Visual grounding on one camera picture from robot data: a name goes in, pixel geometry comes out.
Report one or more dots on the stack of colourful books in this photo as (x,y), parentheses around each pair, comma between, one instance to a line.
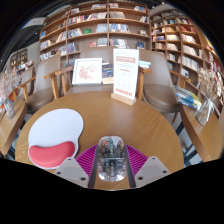
(188,98)

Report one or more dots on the beige dried flowers glass vase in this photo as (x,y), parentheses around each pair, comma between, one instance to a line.
(203,115)

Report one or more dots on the curved wooden bookshelf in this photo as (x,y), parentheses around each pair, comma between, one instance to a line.
(180,40)

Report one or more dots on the dark upright book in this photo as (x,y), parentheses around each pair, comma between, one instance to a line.
(107,73)

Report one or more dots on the pink dried flowers glass vase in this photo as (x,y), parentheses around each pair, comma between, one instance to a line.
(9,110)

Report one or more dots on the white framed picture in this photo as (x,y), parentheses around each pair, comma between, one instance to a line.
(87,71)

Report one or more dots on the transparent computer mouse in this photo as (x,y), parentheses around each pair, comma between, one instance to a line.
(111,160)

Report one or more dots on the brown padded wooden armchair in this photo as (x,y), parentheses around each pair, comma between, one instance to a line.
(96,52)
(158,76)
(45,78)

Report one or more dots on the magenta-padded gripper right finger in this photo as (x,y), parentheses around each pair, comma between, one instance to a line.
(138,161)

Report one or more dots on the white mouse pad red rest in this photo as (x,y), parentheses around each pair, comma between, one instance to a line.
(55,128)

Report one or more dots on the round wooden side table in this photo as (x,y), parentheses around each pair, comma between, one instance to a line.
(10,128)
(203,136)

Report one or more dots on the distant wooden bookshelf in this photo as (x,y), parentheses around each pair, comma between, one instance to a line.
(18,60)

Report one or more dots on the light blue book stack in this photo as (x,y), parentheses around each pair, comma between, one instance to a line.
(144,64)

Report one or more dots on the white sign wooden base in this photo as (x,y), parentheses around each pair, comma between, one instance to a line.
(125,71)

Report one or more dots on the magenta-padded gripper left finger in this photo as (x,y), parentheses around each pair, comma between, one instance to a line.
(85,161)

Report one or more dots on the wide wooden bookshelf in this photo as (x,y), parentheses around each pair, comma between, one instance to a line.
(96,23)

